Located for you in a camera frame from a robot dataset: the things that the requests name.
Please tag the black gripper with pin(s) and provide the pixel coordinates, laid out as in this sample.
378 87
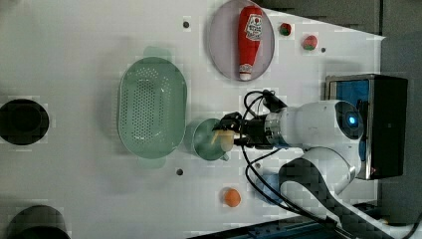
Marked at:
252 131

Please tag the yellow plush banana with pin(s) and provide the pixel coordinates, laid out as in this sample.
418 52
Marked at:
226 138

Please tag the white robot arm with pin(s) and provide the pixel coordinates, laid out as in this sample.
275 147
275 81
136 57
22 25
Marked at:
329 133

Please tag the black cylinder near arm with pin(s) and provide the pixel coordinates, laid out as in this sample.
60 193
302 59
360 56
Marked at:
23 122

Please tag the green mug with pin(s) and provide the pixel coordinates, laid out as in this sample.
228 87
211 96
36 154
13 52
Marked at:
198 140

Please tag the blue bowl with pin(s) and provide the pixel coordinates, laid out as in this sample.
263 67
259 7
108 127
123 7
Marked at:
269 181

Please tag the orange ball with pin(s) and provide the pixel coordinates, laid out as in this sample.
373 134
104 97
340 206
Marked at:
232 197

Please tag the green oval colander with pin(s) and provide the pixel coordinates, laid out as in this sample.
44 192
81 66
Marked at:
151 112

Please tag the grey oval plate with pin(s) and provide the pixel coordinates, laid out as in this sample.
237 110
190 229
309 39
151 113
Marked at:
223 41

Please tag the red plush ketchup bottle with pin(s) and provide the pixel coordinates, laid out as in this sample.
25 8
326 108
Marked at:
250 28

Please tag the small red tomato toy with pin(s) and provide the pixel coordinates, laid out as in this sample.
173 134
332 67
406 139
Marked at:
285 29

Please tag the red strawberry toy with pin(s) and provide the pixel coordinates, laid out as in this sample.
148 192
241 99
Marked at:
309 43

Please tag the black cylinder at edge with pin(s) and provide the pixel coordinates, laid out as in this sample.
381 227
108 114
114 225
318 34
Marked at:
37 222

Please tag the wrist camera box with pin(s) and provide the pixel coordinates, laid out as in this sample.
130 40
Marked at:
272 103

